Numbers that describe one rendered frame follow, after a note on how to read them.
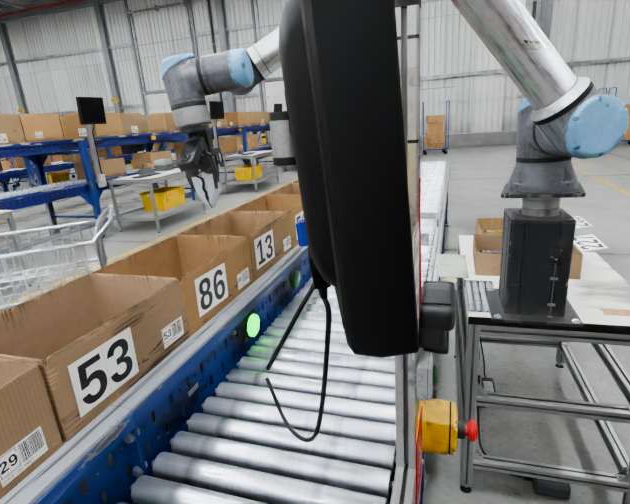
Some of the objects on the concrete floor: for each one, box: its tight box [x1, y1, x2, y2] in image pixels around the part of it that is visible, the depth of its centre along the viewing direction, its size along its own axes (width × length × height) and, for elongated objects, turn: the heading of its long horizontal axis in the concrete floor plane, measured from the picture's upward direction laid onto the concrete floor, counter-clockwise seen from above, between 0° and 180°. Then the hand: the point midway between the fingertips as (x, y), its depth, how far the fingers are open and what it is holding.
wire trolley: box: [0, 204, 113, 313], centre depth 214 cm, size 107×56×103 cm, turn 127°
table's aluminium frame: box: [454, 242, 630, 504], centre depth 189 cm, size 100×58×72 cm, turn 176°
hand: (209, 203), depth 113 cm, fingers closed
